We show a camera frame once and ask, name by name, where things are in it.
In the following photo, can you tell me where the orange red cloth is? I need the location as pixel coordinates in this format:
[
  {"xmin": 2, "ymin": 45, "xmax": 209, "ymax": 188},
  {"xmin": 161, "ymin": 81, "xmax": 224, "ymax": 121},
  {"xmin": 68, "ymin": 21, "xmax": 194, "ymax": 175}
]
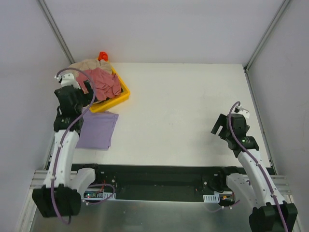
[{"xmin": 98, "ymin": 51, "xmax": 109, "ymax": 62}]

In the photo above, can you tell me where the pink t-shirt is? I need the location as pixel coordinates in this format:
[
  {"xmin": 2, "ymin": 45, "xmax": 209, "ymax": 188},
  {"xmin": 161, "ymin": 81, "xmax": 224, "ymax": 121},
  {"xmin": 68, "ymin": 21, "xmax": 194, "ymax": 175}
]
[{"xmin": 84, "ymin": 68, "xmax": 121, "ymax": 98}]

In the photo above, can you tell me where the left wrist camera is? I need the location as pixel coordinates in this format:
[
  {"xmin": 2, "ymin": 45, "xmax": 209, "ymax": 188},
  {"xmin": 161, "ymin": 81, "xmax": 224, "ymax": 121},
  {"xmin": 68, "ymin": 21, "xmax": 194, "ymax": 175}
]
[{"xmin": 54, "ymin": 72, "xmax": 81, "ymax": 89}]

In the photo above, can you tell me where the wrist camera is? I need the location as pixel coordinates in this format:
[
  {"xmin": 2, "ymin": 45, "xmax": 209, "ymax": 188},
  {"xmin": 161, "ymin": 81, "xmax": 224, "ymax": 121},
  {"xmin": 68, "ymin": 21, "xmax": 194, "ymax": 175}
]
[
  {"xmin": 234, "ymin": 104, "xmax": 250, "ymax": 119},
  {"xmin": 54, "ymin": 72, "xmax": 81, "ymax": 89}
]

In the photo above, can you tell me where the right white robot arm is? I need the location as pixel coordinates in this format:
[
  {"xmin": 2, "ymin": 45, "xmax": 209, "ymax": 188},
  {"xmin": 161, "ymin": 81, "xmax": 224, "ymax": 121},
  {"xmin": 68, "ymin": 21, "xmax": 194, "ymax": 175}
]
[{"xmin": 208, "ymin": 114, "xmax": 298, "ymax": 232}]

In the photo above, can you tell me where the white cable duct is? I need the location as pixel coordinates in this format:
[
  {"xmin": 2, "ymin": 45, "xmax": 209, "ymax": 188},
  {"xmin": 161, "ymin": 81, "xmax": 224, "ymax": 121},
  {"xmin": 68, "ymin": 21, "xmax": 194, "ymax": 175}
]
[
  {"xmin": 203, "ymin": 194, "xmax": 220, "ymax": 203},
  {"xmin": 84, "ymin": 191, "xmax": 116, "ymax": 201}
]

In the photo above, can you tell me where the purple t-shirt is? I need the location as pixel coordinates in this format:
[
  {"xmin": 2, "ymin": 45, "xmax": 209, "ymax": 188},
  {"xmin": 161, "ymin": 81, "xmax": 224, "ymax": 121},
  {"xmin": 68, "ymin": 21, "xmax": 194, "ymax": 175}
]
[{"xmin": 76, "ymin": 111, "xmax": 119, "ymax": 150}]

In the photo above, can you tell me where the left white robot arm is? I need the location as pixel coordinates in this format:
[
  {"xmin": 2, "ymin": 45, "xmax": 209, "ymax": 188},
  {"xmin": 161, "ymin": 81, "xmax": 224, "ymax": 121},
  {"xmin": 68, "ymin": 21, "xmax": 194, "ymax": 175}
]
[{"xmin": 32, "ymin": 84, "xmax": 102, "ymax": 218}]

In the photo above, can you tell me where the yellow plastic tray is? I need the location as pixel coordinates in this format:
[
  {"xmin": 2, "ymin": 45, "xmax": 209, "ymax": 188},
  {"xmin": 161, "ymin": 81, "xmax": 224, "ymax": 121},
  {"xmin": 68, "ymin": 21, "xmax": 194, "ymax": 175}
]
[{"xmin": 89, "ymin": 61, "xmax": 131, "ymax": 113}]

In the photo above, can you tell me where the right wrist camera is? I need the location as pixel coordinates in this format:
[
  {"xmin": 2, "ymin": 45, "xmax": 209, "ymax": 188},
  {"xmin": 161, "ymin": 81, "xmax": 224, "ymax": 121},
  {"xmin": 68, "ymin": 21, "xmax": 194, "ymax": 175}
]
[{"xmin": 234, "ymin": 104, "xmax": 250, "ymax": 119}]

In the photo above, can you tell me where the left white cable duct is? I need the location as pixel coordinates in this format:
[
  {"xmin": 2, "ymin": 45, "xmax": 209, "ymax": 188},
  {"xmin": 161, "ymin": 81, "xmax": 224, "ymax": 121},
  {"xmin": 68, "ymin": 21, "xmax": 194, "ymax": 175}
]
[{"xmin": 84, "ymin": 191, "xmax": 116, "ymax": 201}]

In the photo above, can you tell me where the beige t-shirt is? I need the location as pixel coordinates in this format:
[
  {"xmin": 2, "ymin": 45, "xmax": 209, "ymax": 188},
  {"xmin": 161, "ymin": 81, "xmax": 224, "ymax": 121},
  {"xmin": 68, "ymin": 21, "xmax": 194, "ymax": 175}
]
[{"xmin": 69, "ymin": 59, "xmax": 112, "ymax": 74}]

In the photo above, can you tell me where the right white cable duct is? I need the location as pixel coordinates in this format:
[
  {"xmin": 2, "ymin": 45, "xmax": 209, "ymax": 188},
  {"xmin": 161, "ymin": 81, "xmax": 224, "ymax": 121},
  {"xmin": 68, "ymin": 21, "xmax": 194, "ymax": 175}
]
[{"xmin": 203, "ymin": 194, "xmax": 220, "ymax": 203}]

